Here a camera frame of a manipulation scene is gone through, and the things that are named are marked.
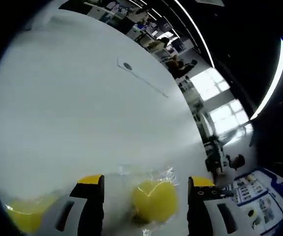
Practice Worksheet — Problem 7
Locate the bright window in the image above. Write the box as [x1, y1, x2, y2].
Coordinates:
[191, 68, 252, 146]

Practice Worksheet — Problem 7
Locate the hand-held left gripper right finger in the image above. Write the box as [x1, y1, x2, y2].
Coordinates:
[187, 176, 246, 236]

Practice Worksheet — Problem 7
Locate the yellow round silicone block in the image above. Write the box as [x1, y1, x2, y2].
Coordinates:
[119, 166, 181, 234]

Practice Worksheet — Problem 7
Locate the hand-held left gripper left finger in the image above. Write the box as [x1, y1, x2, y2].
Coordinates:
[39, 174, 105, 236]

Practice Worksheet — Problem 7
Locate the long curved ceiling light strip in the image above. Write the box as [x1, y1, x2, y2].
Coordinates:
[250, 38, 283, 120]

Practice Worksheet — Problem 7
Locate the yellow rectangular silicone block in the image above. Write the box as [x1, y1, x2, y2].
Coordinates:
[5, 195, 60, 234]

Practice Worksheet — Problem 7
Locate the blue white poster board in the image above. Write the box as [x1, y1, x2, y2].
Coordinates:
[226, 168, 283, 235]

